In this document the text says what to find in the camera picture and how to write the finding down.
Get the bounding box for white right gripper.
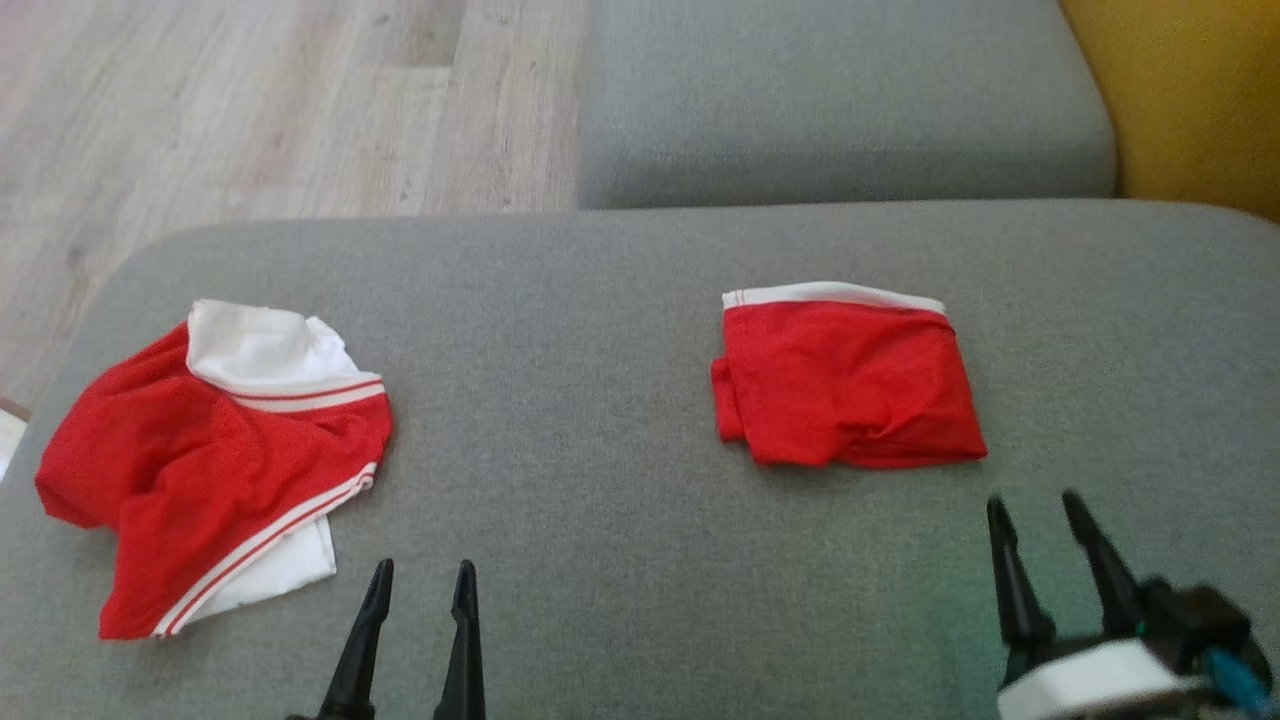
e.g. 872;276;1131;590
984;488;1216;720

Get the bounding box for small grey sofa cushion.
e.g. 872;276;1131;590
577;0;1119;212

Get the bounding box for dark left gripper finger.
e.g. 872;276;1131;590
316;558;396;720
432;559;488;720

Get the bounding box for red shorts white waistband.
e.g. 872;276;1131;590
710;281;990;471

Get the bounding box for large grey sofa seat cushion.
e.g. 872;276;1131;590
0;198;1280;720

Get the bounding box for red shirt white sleeves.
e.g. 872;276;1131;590
34;298;394;641

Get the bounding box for yellow fabric surface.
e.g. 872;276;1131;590
1058;0;1280;224

